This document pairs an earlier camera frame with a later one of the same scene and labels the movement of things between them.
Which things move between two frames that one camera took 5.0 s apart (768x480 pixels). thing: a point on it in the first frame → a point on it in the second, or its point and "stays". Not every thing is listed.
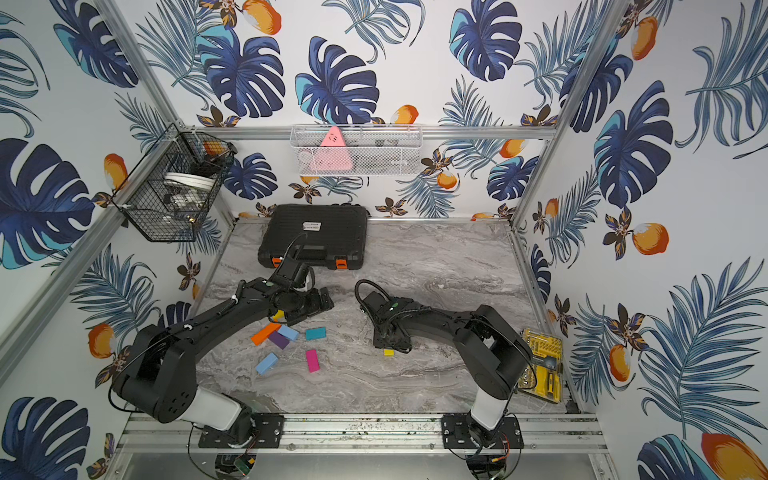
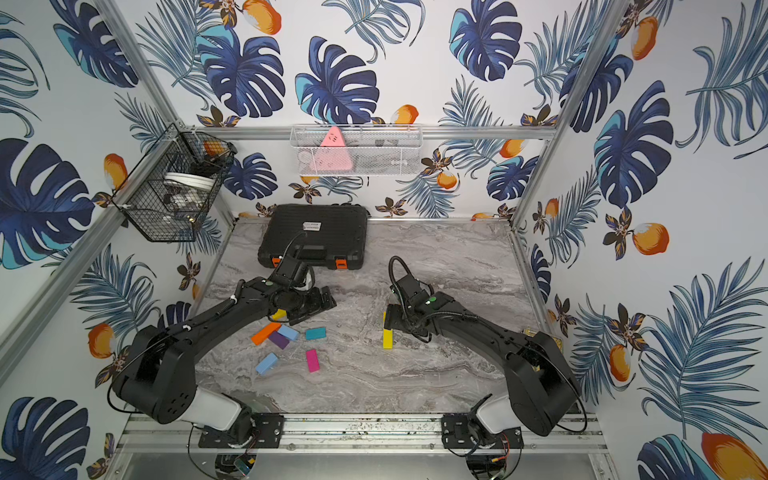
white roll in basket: x=198 y=182 stays
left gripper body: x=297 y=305 stays
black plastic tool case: x=335 y=235 stays
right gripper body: x=381 y=341 → x=399 y=319
